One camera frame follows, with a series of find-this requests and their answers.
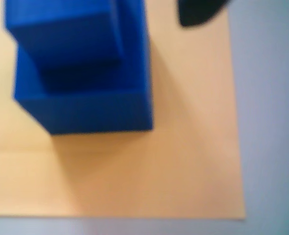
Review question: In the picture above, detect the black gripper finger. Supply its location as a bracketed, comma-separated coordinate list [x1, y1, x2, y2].
[177, 0, 233, 27]

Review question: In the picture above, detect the small blue cube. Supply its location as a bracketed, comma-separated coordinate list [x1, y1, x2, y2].
[3, 0, 125, 73]

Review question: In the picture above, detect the medium blue cube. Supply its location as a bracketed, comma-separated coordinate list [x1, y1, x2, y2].
[12, 0, 154, 135]

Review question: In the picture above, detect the orange paper square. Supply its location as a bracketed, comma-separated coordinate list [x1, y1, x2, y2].
[0, 0, 247, 221]

